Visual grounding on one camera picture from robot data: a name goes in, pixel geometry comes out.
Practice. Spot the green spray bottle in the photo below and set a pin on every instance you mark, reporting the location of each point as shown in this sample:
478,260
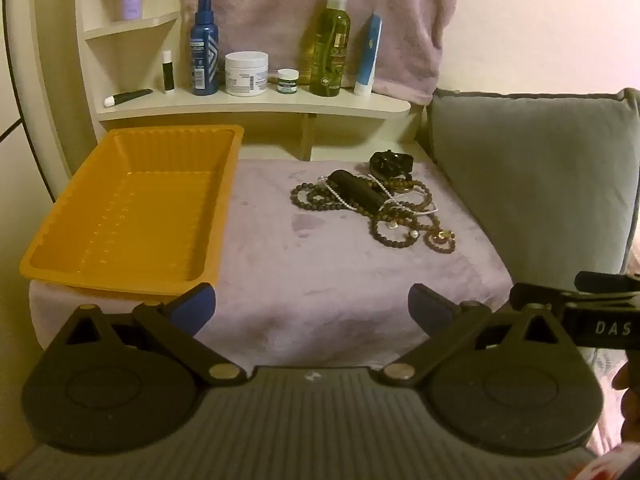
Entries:
330,50

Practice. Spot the white shelf unit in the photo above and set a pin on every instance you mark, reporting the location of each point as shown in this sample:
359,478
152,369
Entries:
250,105

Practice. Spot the yellow plastic tray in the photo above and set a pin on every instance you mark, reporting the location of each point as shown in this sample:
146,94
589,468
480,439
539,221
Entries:
135,220

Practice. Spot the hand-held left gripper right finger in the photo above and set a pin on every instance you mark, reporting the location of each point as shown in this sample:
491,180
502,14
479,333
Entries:
429,307

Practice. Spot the grey sofa cushion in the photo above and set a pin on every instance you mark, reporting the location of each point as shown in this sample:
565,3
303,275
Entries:
525,170

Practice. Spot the black cylinder case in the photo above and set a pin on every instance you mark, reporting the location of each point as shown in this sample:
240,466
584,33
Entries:
355,189

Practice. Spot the blue white tube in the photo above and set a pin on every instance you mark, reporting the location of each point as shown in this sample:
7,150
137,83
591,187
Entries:
367,60

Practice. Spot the person's right hand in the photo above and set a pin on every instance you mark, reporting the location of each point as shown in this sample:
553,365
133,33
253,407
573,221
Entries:
631,385

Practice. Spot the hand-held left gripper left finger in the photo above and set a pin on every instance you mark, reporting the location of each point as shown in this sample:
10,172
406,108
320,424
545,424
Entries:
195,307

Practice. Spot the black hair clip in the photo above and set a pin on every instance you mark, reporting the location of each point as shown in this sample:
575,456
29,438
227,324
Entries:
391,162

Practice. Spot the blue spray bottle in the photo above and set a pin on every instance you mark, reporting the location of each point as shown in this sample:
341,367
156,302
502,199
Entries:
204,55

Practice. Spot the black tube white cap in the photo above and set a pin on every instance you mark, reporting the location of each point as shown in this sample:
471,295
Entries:
131,96

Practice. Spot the lip balm stick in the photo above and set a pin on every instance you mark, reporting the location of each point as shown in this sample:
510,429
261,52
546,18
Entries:
168,76

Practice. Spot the patterned light cloth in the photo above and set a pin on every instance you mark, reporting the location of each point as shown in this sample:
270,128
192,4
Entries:
602,390

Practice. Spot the small green label jar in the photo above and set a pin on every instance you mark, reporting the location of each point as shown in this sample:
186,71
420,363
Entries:
288,81

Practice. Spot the pink hanging towel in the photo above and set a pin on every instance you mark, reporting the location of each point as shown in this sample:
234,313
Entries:
280,5

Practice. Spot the red white object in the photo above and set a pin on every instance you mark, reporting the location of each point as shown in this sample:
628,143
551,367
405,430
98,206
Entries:
610,465

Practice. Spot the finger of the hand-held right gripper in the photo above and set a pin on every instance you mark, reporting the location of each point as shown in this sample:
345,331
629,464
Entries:
537,297
605,281

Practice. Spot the gold pendant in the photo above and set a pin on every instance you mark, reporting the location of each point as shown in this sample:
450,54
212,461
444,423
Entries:
442,236

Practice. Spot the white cream jar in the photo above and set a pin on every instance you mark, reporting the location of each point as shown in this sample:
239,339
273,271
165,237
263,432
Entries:
246,75

